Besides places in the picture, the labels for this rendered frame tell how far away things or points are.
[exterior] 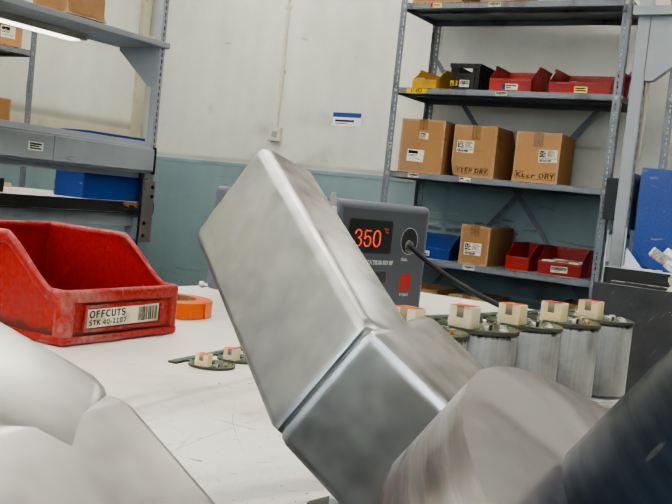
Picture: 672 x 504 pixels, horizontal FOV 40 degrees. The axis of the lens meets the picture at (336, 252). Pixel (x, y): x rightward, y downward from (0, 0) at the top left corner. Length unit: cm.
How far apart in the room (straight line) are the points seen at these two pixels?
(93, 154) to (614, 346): 303
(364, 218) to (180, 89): 573
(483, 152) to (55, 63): 277
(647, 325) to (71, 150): 285
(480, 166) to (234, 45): 213
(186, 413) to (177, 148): 600
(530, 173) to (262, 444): 436
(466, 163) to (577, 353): 448
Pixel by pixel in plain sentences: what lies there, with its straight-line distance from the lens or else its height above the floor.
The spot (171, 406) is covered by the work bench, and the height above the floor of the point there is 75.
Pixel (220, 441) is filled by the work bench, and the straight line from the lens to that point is 36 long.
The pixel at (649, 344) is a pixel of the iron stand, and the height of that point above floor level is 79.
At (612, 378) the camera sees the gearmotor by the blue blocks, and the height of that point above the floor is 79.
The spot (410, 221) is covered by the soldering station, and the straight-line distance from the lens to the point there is 76.
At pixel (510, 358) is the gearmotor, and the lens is 28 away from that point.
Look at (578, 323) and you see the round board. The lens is 33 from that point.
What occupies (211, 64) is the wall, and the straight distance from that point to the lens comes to 629.
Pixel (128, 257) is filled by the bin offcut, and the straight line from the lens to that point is 62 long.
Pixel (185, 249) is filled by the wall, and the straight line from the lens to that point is 629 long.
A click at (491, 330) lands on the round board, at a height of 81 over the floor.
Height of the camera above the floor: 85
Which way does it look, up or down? 3 degrees down
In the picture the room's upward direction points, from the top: 6 degrees clockwise
